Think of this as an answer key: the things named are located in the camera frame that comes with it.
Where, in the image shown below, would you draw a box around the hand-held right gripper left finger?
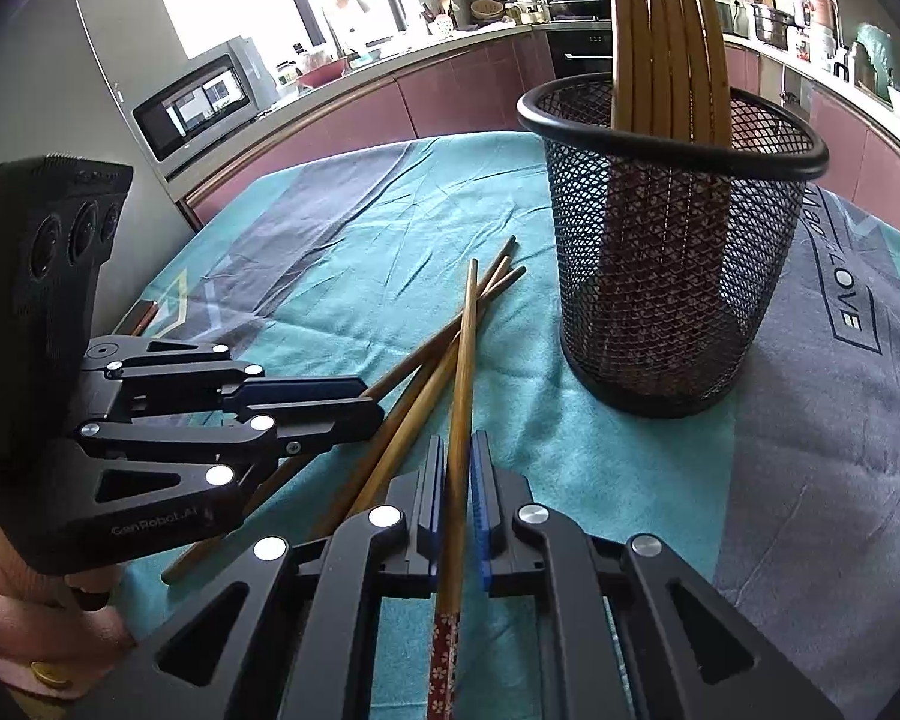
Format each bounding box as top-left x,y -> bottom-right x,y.
75,435 -> 451,720

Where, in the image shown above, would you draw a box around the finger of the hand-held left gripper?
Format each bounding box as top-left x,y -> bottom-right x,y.
45,399 -> 386,577
81,336 -> 373,422

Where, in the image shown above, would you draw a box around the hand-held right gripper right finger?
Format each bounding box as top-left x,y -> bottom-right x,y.
469,431 -> 845,720

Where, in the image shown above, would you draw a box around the red-tipped wooden chopstick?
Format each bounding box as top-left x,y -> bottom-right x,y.
161,236 -> 518,586
307,256 -> 512,541
322,266 -> 530,533
426,259 -> 481,720

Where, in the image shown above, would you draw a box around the black mesh utensil holder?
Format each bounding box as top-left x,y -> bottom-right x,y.
516,73 -> 830,419

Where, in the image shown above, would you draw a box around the bunch of wooden chopsticks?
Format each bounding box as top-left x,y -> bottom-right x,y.
607,0 -> 736,383

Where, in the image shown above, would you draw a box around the teal and grey tablecloth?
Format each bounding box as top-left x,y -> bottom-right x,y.
112,131 -> 900,720

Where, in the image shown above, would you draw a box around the white microwave oven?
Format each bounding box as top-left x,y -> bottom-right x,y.
131,36 -> 267,182

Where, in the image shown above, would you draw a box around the grey refrigerator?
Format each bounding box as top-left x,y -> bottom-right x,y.
0,0 -> 203,301

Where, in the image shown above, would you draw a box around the pink bowl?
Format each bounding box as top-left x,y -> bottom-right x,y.
296,60 -> 344,87

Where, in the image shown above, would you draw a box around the pink base cabinets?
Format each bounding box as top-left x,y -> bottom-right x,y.
180,34 -> 556,226
724,41 -> 900,203

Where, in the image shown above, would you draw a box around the steel sink faucet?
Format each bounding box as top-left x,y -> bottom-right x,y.
322,0 -> 368,61

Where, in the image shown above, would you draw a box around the steel steamer pot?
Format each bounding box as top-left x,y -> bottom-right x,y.
750,1 -> 796,46

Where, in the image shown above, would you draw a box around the green covered appliance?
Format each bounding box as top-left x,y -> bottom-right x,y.
855,22 -> 900,98

